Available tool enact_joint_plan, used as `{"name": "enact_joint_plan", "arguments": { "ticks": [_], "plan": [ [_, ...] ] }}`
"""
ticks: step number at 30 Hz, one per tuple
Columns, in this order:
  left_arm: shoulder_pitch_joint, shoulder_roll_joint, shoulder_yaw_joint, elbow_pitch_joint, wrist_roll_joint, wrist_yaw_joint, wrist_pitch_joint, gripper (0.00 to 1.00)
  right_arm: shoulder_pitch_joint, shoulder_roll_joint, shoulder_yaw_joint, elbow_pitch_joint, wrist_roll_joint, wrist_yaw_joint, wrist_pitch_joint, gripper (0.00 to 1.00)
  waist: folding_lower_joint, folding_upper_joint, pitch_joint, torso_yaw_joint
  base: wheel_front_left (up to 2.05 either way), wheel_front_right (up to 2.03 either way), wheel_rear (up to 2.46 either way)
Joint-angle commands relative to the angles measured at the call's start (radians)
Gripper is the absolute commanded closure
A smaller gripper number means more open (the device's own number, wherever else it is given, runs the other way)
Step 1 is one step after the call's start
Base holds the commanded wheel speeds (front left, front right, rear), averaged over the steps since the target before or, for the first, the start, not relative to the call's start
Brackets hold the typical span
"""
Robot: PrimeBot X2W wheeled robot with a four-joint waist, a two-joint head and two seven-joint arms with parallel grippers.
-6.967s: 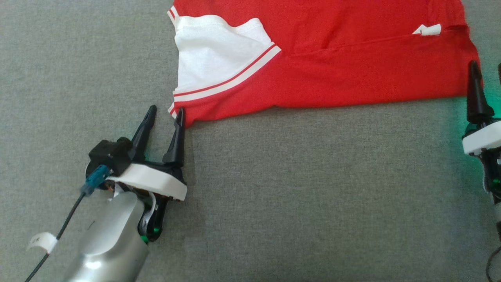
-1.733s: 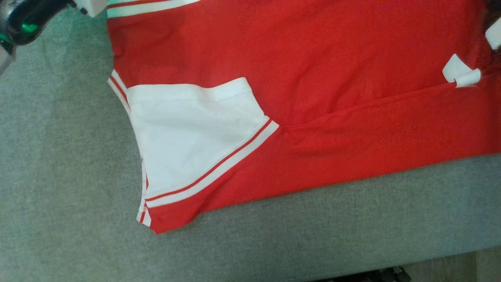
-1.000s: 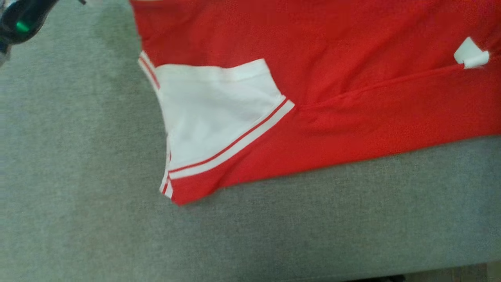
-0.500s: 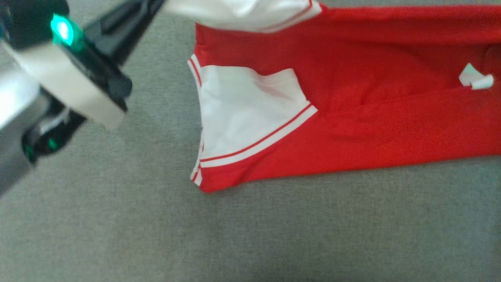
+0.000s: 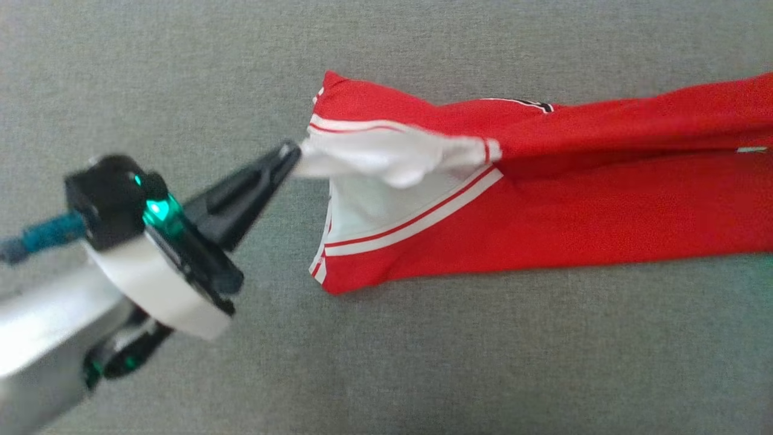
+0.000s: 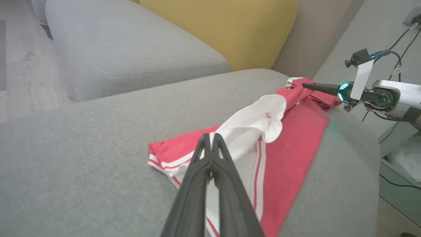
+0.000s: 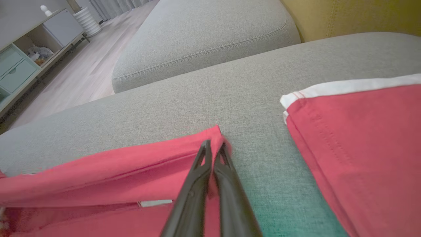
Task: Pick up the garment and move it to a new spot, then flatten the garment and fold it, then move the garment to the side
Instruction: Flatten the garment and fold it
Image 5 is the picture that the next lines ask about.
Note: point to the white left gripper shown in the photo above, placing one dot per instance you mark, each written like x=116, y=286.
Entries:
x=169, y=284

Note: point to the red white sports garment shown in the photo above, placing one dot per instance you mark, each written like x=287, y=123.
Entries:
x=543, y=205

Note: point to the grey fabric sofa seat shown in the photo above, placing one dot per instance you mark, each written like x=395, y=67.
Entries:
x=181, y=60

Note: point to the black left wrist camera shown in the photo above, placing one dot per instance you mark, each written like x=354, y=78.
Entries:
x=102, y=193

